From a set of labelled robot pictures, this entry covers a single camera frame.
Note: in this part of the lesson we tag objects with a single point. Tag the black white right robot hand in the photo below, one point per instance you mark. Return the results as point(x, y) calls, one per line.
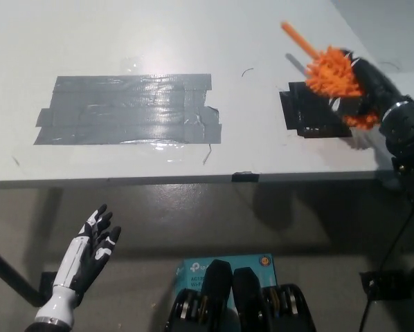
point(376, 86)

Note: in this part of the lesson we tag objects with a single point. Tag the black table foot plate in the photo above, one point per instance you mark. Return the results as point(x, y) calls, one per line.
point(387, 285)
point(47, 285)

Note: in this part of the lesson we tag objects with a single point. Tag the black tape square patch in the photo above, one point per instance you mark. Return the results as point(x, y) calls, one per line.
point(307, 117)

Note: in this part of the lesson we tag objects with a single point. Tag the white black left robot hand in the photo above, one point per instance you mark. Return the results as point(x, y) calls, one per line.
point(89, 249)

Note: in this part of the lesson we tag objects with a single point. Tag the grey duct tape patch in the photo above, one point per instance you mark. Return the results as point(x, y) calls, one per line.
point(124, 110)

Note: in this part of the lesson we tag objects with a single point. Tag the small black tape strip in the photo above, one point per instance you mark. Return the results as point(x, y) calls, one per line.
point(245, 177)

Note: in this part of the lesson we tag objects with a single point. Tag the teal router box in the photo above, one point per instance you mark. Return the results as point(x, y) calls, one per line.
point(193, 271)

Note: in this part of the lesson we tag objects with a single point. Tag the orange microfibre duster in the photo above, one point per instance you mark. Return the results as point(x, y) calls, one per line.
point(331, 74)

